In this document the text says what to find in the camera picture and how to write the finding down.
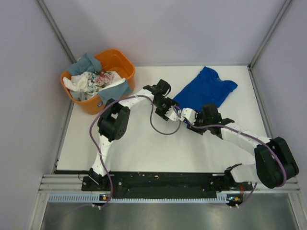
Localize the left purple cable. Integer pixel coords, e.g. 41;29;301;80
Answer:
89;95;183;207

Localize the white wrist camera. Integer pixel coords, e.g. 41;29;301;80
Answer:
179;108;197;125
166;105;181;122

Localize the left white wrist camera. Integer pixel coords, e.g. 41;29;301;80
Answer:
166;105;181;122

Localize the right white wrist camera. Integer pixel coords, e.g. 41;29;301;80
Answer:
179;108;197;125

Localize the purple cable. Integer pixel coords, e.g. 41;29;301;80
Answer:
174;106;287;208
89;95;183;207

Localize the orange plastic laundry basket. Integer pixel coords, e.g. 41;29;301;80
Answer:
60;48;136;115

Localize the white t shirt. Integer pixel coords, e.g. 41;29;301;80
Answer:
63;74;88;92

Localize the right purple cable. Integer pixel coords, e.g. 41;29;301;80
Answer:
174;106;287;208

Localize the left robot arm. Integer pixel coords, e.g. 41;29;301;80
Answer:
88;80;179;190

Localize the grey-blue t shirt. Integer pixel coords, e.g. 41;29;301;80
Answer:
66;53;133;109

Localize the grey slotted cable duct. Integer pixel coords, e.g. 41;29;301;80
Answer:
48;193;241;204

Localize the left aluminium frame post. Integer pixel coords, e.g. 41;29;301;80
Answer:
36;0;76;63

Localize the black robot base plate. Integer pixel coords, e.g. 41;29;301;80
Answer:
82;171;243;198

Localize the blue t shirt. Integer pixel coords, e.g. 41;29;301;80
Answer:
173;67;238;112

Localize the right aluminium frame post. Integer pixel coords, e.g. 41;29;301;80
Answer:
248;0;294;69

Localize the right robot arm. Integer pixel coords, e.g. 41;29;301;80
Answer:
181;103;299;190

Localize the aluminium frame post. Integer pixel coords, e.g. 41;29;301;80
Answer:
36;0;76;63
248;0;294;69

